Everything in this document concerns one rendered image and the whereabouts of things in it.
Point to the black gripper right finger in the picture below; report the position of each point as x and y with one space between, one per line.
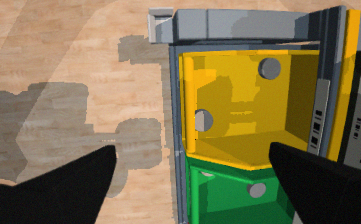
321 191

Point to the green open bin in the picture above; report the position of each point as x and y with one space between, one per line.
225 200

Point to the yellow flat bar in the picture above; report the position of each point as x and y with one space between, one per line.
345 81

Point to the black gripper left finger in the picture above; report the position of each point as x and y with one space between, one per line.
70 194

